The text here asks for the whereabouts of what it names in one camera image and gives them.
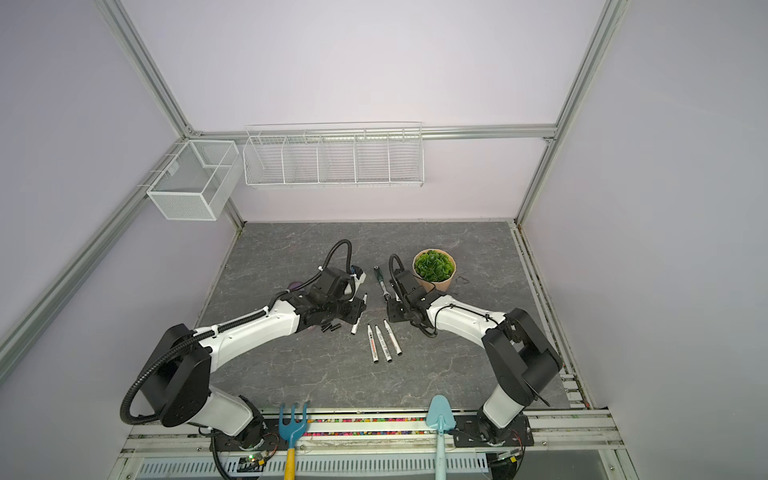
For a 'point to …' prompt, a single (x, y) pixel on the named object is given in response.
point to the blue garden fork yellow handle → (289, 432)
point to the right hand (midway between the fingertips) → (392, 306)
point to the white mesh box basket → (198, 180)
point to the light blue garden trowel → (441, 418)
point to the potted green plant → (436, 267)
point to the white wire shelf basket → (385, 154)
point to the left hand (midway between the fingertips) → (363, 307)
